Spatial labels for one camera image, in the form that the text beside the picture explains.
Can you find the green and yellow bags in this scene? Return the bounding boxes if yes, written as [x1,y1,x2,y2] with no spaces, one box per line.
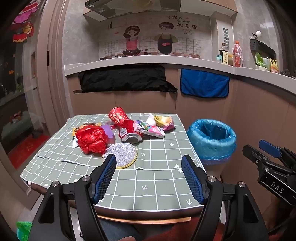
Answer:
[255,53,279,73]

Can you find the yellow label bottle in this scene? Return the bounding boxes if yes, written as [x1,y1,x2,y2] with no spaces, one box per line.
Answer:
[219,49,229,65]

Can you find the purple sponge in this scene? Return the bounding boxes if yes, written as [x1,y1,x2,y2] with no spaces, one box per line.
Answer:
[101,124,115,145]

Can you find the small white tissue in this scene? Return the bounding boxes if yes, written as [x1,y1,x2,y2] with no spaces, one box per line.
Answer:
[146,113,158,126]

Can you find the red paper cup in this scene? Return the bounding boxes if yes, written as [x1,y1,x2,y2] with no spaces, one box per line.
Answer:
[109,107,129,128]

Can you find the green checkered table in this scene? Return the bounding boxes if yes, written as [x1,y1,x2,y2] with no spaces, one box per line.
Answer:
[20,113,208,212]

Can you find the round glittery silver disc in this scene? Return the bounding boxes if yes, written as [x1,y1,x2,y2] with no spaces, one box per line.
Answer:
[102,142,138,169]

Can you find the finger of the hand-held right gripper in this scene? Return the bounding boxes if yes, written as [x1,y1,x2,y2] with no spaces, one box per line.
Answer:
[258,140,284,159]
[242,145,270,166]

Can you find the red drink bottle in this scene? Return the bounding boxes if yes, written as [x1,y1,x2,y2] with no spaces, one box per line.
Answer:
[232,41,244,68]

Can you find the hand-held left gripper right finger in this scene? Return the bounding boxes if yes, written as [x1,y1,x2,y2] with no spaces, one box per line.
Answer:
[181,155,270,241]

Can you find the black cloth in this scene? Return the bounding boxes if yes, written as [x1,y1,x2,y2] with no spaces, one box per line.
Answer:
[78,65,178,93]

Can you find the yellow crumpled snack wrapper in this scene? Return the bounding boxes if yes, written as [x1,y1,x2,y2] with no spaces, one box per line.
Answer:
[154,115,176,131]

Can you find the red floor mat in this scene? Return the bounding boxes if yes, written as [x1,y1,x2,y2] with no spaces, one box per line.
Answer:
[8,134,50,170]

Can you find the blue towel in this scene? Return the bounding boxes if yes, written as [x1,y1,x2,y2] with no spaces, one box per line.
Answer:
[180,69,230,99]

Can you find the pink snack wrapper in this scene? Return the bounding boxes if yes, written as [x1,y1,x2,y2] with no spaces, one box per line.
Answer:
[134,120,166,139]

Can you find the range hood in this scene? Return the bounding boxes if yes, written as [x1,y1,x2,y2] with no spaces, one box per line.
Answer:
[83,0,181,22]

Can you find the person's red garment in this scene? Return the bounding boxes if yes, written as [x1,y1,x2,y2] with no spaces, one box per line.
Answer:
[141,217,233,241]

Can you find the black wall rack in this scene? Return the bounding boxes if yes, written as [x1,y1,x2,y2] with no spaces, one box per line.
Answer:
[249,32,277,61]

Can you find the bin with blue liner bag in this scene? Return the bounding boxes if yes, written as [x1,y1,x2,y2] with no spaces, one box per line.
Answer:
[187,119,237,180]

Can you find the red drink can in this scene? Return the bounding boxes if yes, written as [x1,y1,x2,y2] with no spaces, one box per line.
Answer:
[119,119,144,144]

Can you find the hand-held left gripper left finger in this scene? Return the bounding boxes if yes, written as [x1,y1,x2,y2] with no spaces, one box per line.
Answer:
[29,153,117,241]

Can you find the grey-green sofa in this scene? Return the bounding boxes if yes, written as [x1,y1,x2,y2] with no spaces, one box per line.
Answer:
[0,111,33,141]

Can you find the green plastic bag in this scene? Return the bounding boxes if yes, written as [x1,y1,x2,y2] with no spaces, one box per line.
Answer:
[16,221,33,241]

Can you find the white wall appliance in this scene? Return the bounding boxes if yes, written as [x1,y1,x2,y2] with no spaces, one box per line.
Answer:
[216,19,234,56]

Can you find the red window decoration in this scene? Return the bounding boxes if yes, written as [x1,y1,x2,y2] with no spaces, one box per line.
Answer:
[12,0,41,44]

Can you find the red crumpled plastic bag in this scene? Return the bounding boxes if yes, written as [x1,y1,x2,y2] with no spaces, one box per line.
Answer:
[76,126,110,155]

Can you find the white kitchen counter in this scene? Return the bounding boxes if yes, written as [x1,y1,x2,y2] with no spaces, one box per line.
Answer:
[64,55,296,80]

